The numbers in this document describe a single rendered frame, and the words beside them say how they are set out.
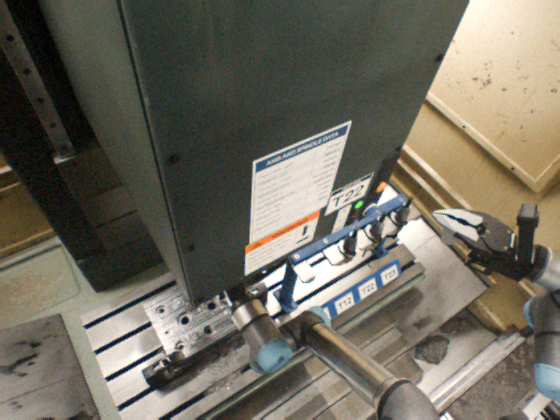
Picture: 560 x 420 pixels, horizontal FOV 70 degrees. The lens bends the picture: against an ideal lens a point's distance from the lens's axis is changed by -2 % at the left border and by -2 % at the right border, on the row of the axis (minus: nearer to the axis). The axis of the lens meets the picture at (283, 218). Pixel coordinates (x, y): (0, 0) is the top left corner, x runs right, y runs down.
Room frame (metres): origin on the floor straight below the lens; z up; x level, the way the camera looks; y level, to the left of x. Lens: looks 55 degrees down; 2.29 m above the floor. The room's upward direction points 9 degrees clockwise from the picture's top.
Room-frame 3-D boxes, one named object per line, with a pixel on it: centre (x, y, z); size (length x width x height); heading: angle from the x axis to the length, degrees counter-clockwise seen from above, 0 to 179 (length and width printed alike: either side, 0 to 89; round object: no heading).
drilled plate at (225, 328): (0.48, 0.23, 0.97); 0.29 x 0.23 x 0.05; 131
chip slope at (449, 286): (0.92, -0.32, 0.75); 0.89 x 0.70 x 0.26; 41
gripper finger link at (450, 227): (0.47, -0.33, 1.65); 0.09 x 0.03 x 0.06; 71
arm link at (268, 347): (0.29, -0.01, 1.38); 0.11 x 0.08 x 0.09; 41
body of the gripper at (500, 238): (0.45, -0.43, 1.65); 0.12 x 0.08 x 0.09; 71
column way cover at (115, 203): (0.84, 0.47, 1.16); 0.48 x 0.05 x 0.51; 131
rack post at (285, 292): (0.61, -0.05, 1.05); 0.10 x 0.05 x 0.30; 41
